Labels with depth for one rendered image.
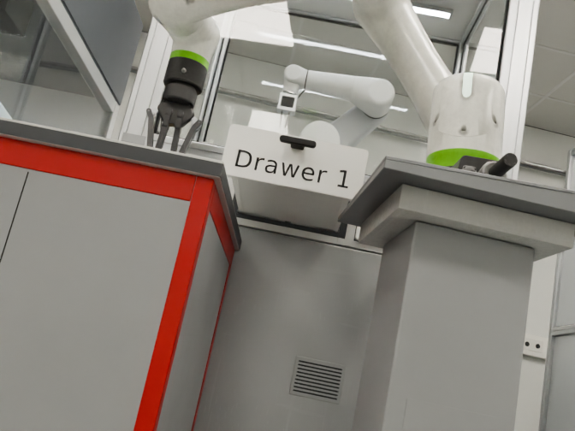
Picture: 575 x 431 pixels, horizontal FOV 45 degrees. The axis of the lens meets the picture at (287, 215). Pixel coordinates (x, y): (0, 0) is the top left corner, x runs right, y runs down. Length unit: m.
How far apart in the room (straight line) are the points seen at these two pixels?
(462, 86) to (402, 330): 0.45
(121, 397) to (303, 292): 0.70
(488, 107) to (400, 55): 0.33
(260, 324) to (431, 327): 0.68
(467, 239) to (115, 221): 0.56
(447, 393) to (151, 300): 0.47
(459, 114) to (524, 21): 0.84
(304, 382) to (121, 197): 0.72
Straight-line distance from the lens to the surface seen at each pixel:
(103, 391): 1.11
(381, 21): 1.57
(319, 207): 1.55
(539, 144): 5.74
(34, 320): 1.15
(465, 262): 1.12
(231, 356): 1.68
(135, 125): 1.84
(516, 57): 1.99
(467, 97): 1.25
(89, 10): 2.47
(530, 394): 5.36
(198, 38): 1.63
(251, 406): 1.67
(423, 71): 1.49
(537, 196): 1.09
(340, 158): 1.42
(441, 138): 1.23
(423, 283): 1.09
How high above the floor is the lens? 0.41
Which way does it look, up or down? 15 degrees up
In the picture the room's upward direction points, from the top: 12 degrees clockwise
